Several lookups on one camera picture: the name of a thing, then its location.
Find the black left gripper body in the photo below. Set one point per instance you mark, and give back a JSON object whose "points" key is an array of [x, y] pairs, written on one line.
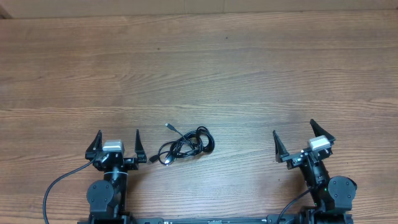
{"points": [[129, 164]]}

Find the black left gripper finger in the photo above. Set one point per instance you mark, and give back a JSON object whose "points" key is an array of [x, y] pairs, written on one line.
{"points": [[96, 144], [139, 150]]}

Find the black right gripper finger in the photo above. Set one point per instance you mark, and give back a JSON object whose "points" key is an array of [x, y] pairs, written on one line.
{"points": [[319, 131], [280, 150]]}

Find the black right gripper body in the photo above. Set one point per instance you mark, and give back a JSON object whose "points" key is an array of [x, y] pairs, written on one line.
{"points": [[295, 159]]}

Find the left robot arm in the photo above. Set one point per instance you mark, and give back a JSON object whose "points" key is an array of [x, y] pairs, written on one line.
{"points": [[107, 197]]}

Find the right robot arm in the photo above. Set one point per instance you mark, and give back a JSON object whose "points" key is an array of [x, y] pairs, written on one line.
{"points": [[332, 196]]}

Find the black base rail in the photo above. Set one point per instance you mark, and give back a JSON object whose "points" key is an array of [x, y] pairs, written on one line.
{"points": [[270, 219]]}

